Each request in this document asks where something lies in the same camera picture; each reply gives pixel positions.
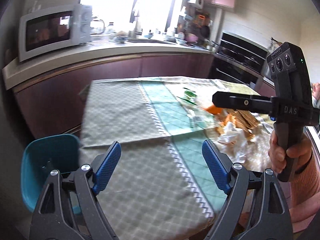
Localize large orange peel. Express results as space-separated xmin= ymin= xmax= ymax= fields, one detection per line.
xmin=204 ymin=104 xmax=223 ymax=115

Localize green snack wrapper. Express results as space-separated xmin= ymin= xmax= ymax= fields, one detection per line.
xmin=176 ymin=87 xmax=197 ymax=105

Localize pink sleeved right forearm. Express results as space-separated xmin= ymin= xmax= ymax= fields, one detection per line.
xmin=290 ymin=154 xmax=319 ymax=233

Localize teal plastic trash bin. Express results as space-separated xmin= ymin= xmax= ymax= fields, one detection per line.
xmin=21 ymin=134 xmax=80 ymax=212

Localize maroon kitchen counter cabinets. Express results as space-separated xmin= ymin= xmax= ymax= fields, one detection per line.
xmin=2 ymin=41 xmax=276 ymax=140

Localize chrome kitchen faucet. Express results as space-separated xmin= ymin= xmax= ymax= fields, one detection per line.
xmin=129 ymin=0 xmax=142 ymax=38

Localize person right hand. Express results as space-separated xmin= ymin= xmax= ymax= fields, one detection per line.
xmin=268 ymin=131 xmax=312 ymax=174

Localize patchwork patterned tablecloth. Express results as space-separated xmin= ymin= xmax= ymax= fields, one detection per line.
xmin=78 ymin=76 xmax=288 ymax=240

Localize black built-in oven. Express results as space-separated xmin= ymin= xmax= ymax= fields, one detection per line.
xmin=208 ymin=31 xmax=269 ymax=89

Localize pink pot on counter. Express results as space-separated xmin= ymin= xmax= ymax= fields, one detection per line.
xmin=184 ymin=33 xmax=199 ymax=43

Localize blue white ceramic bowl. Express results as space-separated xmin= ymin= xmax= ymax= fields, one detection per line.
xmin=113 ymin=36 xmax=129 ymax=43

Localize glass electric kettle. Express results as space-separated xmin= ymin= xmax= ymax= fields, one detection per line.
xmin=90 ymin=17 xmax=105 ymax=35

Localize white microwave oven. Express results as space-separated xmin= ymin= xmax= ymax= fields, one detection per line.
xmin=18 ymin=4 xmax=92 ymax=62

